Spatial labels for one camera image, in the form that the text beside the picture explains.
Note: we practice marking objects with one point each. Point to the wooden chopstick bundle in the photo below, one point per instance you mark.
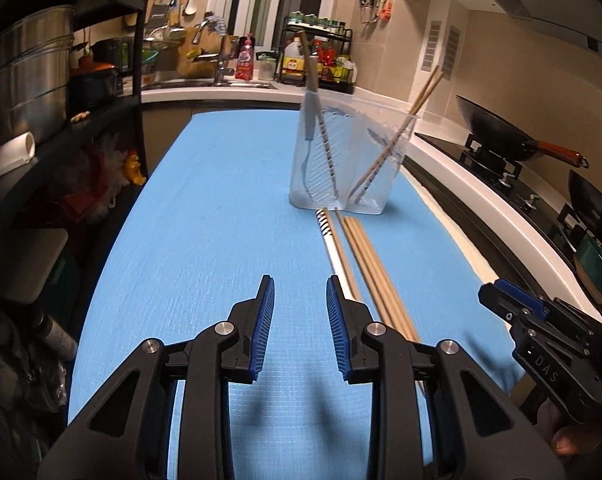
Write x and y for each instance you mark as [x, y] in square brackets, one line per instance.
[387, 274]
[395, 306]
[376, 274]
[368, 274]

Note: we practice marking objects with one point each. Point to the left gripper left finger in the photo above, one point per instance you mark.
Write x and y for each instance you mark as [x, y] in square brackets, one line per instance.
[123, 432]

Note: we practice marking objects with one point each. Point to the black condiment rack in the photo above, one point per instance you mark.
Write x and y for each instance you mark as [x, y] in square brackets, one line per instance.
[330, 42]

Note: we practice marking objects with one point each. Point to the white paper roll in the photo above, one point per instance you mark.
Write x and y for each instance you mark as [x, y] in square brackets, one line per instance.
[17, 152]

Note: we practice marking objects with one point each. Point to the stainless steel sink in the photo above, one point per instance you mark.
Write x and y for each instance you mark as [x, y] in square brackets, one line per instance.
[208, 83]

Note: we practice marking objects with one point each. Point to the clear plastic utensil holder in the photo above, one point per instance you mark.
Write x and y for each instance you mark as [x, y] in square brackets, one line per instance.
[369, 141]

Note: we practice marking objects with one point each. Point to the hanging kitchen tools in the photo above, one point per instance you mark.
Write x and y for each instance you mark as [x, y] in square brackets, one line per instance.
[371, 11]

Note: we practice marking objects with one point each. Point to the pink dish soap bottle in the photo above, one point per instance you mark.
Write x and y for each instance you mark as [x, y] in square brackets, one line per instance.
[245, 59]

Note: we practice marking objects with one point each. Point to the wooden chopstick in holder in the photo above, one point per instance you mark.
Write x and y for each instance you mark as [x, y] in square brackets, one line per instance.
[403, 129]

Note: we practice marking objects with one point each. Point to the white cloth under mat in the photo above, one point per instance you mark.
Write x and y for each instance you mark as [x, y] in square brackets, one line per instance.
[478, 263]

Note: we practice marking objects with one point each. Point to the yellow label oil jug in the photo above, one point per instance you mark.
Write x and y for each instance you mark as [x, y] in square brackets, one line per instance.
[293, 61]

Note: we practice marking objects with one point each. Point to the stainless steel stock pot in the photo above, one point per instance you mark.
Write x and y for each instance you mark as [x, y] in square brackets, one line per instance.
[34, 73]

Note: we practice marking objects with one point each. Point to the chrome sink faucet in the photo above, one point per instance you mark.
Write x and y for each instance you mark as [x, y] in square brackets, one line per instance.
[215, 25]

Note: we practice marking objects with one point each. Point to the white handled metal fork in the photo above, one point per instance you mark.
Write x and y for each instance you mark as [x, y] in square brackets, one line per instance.
[310, 109]

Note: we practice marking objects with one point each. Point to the person right hand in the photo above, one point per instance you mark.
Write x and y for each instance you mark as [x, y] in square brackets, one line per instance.
[565, 441]

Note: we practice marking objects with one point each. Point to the black kitchen shelf rack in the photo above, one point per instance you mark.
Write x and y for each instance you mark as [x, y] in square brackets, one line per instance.
[80, 166]

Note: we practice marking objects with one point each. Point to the striped tip wooden chopstick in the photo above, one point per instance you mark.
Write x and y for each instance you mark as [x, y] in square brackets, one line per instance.
[336, 254]

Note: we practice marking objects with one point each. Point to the black wok wooden handle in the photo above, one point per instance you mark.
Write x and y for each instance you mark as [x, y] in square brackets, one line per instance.
[502, 137]

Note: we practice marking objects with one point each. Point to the blue table mat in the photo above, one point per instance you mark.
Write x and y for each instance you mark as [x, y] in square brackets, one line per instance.
[214, 217]

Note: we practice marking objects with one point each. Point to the black gas stove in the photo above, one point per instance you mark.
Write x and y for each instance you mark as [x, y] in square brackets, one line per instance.
[520, 219]

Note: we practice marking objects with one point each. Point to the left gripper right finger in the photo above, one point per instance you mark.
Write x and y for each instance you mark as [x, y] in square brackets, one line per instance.
[435, 413]

